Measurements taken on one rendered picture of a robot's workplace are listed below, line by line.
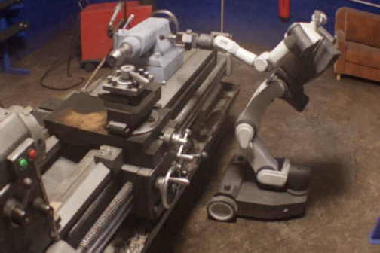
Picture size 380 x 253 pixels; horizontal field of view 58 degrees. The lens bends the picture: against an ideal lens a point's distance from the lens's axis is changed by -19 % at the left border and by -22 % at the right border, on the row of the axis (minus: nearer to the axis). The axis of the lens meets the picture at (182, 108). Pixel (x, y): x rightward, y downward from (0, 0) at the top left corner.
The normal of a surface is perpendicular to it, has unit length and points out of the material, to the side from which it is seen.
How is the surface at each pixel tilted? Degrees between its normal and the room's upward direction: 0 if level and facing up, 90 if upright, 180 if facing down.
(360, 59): 90
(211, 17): 90
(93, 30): 90
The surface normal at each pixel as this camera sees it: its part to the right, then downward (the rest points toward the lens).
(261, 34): -0.33, 0.44
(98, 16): 0.00, 0.47
